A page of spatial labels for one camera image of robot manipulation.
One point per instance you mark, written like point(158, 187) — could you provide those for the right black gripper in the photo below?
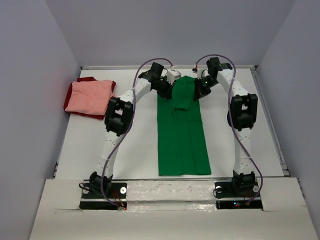
point(199, 91)

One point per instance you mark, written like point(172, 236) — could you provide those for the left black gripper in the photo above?
point(167, 94)

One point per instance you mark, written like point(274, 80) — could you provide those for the green t shirt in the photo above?
point(181, 143)

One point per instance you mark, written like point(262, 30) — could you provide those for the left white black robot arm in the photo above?
point(119, 120)

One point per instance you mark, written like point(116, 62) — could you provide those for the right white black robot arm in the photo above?
point(241, 117)

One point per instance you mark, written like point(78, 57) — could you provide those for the pink folded t shirt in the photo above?
point(90, 96)

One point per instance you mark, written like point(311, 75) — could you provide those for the dark red folded t shirt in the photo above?
point(75, 100)

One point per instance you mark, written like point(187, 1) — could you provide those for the white foam front board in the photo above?
point(173, 210)

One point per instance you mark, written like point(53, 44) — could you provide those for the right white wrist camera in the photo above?
point(200, 72)

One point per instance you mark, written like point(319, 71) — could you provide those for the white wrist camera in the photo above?
point(200, 72)
point(172, 76)

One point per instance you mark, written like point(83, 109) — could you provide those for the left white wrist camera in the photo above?
point(172, 76)

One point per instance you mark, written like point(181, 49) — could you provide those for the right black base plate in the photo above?
point(228, 199)

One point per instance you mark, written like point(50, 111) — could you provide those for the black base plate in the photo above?
point(92, 199)
point(228, 199)

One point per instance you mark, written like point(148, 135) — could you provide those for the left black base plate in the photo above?
point(92, 199)

